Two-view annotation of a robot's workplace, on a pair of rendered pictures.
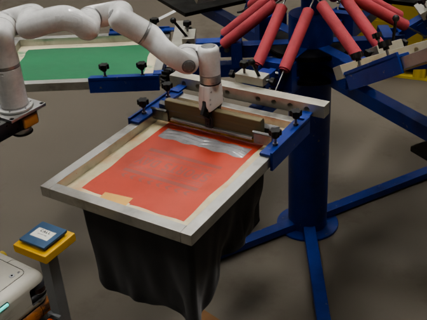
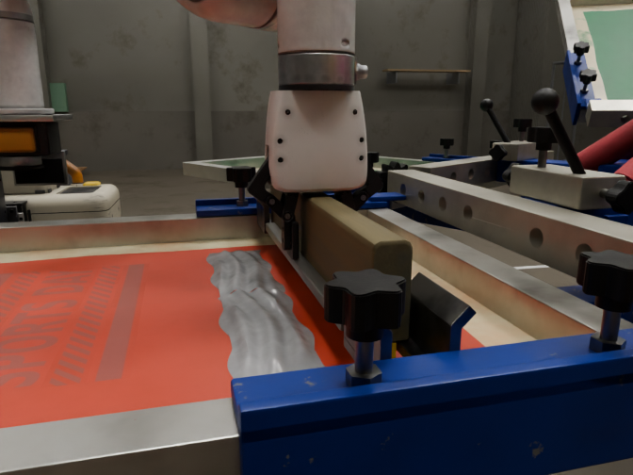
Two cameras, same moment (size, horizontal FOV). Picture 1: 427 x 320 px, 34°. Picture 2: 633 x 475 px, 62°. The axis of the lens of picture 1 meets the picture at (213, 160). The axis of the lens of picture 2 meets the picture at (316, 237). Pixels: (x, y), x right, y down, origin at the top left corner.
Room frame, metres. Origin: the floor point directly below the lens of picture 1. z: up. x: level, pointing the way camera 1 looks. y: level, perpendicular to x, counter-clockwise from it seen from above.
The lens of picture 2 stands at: (1.84, -0.37, 1.15)
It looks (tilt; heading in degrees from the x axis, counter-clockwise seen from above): 14 degrees down; 42
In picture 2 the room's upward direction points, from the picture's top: straight up
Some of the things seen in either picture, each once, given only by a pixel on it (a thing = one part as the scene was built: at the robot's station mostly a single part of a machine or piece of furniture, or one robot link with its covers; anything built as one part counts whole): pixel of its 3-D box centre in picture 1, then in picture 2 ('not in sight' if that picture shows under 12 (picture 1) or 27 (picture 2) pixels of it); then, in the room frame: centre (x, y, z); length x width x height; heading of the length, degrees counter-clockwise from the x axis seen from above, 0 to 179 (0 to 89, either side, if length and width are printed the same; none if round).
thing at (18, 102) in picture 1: (7, 86); (12, 69); (2.20, 0.69, 1.21); 0.16 x 0.13 x 0.15; 54
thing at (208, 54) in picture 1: (197, 59); (293, 3); (2.25, 0.03, 1.25); 0.15 x 0.10 x 0.11; 94
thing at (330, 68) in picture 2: (211, 76); (323, 71); (2.25, -0.01, 1.18); 0.09 x 0.07 x 0.03; 147
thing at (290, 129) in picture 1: (285, 141); (489, 405); (2.12, -0.26, 0.98); 0.30 x 0.05 x 0.07; 147
